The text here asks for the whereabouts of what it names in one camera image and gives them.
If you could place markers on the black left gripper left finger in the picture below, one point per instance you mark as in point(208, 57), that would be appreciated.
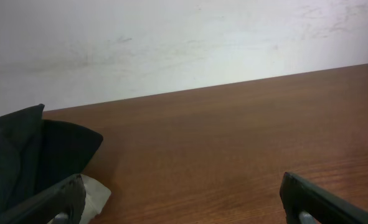
point(40, 208)

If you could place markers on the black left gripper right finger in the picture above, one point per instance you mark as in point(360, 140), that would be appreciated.
point(304, 202)

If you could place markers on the black folded shirt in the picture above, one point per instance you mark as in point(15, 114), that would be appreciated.
point(37, 153)

